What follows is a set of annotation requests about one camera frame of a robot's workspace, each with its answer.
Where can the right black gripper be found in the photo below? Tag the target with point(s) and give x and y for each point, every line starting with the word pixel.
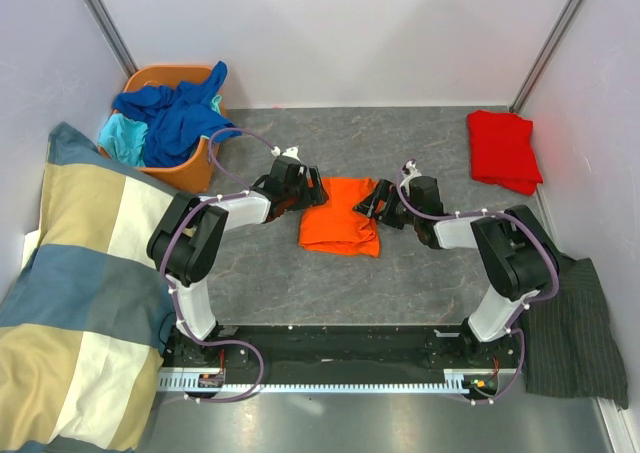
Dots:
pixel 385 193

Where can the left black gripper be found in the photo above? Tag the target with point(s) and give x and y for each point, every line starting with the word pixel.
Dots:
pixel 316 197

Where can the orange t shirt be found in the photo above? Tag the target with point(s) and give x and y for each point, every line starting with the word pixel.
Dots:
pixel 335 227

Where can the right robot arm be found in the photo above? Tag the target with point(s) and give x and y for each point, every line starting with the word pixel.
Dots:
pixel 520 260

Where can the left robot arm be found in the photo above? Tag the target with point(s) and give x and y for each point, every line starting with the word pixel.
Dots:
pixel 186 241

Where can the orange plastic basket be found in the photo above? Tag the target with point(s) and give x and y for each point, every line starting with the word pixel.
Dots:
pixel 195 174

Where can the folded red t shirt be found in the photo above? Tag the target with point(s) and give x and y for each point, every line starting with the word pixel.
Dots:
pixel 501 152

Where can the blue t shirt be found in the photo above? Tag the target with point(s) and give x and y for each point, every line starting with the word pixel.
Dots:
pixel 177 117

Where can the teal t shirt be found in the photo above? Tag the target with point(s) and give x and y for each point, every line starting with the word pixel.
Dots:
pixel 123 139

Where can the dark striped cloth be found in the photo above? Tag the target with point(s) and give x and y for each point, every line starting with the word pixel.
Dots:
pixel 570 349

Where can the blue beige checked pillow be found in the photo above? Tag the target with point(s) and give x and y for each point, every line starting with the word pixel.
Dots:
pixel 83 327

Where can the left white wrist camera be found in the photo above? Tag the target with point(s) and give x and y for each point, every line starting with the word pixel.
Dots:
pixel 291 152

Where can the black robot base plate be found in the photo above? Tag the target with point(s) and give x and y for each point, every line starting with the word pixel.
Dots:
pixel 335 354

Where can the white slotted cable duct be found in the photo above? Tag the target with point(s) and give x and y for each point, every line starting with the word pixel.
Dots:
pixel 198 381

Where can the left aluminium frame post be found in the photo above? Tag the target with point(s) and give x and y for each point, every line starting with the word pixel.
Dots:
pixel 112 35

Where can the aluminium frame post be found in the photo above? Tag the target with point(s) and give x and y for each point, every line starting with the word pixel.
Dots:
pixel 112 35
pixel 550 46

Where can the right aluminium frame post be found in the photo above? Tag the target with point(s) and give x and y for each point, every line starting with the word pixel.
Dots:
pixel 550 46

